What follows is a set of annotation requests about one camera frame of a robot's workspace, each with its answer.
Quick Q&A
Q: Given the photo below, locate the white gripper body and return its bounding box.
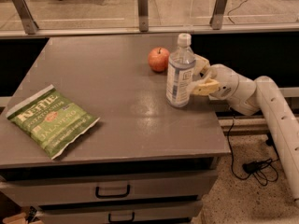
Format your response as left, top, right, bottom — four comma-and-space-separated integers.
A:
205, 64, 239, 100

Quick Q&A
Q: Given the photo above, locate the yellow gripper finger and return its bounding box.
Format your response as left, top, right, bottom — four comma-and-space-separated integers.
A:
187, 78, 220, 96
193, 54, 210, 76

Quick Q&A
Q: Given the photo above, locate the clear plastic water bottle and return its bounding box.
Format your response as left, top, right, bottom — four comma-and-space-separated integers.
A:
166, 34, 195, 107

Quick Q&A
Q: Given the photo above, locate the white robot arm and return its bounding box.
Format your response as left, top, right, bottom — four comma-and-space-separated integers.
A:
187, 55, 299, 204

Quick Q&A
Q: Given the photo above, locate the red apple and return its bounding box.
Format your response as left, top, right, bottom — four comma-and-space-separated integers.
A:
148, 47, 170, 72

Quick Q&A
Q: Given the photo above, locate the lower grey drawer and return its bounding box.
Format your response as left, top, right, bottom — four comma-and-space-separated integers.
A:
36, 201, 203, 224

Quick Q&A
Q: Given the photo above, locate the grey drawer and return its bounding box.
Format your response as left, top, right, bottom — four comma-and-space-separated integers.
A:
36, 201, 203, 224
0, 170, 217, 206

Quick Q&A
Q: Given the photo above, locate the green Kettle chips bag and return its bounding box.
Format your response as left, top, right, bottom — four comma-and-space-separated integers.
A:
6, 85, 99, 160

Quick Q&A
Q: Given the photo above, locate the upper grey drawer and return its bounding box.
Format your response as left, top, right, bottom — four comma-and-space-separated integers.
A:
0, 170, 217, 206

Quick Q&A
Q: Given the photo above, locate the right metal glass bracket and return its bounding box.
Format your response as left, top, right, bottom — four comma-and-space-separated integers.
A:
209, 0, 227, 30

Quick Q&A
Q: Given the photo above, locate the metal glass bracket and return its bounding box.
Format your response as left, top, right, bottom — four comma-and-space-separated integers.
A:
137, 0, 149, 32
12, 0, 39, 35
209, 0, 227, 30

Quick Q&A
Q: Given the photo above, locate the middle metal glass bracket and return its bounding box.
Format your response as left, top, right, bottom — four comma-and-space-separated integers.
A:
137, 0, 149, 32

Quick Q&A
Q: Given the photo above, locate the black power cable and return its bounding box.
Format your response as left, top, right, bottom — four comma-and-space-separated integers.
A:
226, 109, 281, 187

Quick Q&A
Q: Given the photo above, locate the left metal glass bracket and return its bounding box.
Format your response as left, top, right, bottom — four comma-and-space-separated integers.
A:
12, 0, 39, 35

